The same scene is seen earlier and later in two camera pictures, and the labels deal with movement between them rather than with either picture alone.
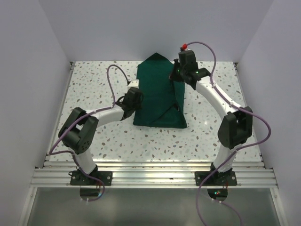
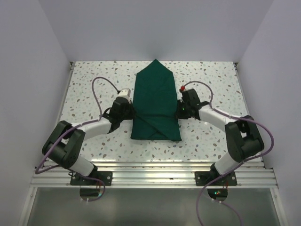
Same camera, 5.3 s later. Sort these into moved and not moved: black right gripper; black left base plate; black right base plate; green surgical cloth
Moved: green surgical cloth; black right gripper
Not moved: black right base plate; black left base plate
